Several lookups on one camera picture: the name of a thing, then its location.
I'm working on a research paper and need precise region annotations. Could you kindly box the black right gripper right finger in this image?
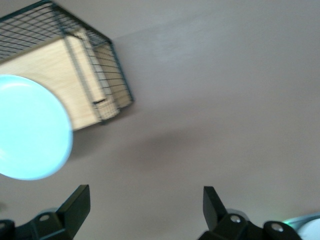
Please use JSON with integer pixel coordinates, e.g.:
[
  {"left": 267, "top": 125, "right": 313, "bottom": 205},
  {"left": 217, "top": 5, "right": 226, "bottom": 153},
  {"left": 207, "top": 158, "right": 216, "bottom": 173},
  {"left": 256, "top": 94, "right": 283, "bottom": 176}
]
[{"left": 198, "top": 185, "right": 302, "bottom": 240}]

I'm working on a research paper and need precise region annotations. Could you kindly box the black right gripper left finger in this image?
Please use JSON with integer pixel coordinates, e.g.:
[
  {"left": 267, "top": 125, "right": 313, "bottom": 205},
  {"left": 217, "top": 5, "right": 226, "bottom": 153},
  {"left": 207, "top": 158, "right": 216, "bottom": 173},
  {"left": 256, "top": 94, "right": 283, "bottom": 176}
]
[{"left": 0, "top": 184, "right": 91, "bottom": 240}]

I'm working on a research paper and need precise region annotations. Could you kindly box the light blue round plate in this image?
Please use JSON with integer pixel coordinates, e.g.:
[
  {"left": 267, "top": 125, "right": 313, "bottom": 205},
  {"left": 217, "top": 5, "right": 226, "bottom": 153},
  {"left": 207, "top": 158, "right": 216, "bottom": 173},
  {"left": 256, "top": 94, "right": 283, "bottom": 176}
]
[{"left": 0, "top": 74, "right": 74, "bottom": 181}]

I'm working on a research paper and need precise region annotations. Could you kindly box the black wire rack wooden top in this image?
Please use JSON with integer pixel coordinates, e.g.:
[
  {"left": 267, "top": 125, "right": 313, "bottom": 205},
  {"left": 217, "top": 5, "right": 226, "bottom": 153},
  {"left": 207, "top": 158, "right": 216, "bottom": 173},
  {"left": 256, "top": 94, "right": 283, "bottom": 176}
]
[{"left": 0, "top": 0, "right": 135, "bottom": 133}]

